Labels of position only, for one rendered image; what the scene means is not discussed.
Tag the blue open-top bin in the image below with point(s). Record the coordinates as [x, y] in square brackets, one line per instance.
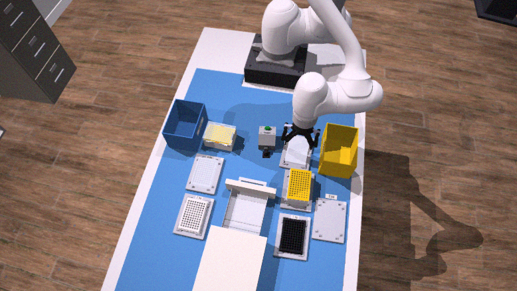
[187, 120]

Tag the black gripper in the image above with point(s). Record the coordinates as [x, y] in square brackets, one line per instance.
[299, 131]

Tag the blue bench mat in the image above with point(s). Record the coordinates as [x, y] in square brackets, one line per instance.
[159, 260]

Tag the yellow open-top bin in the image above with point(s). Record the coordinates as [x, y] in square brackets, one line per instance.
[339, 151]

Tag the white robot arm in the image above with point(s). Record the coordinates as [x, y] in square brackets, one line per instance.
[285, 27]

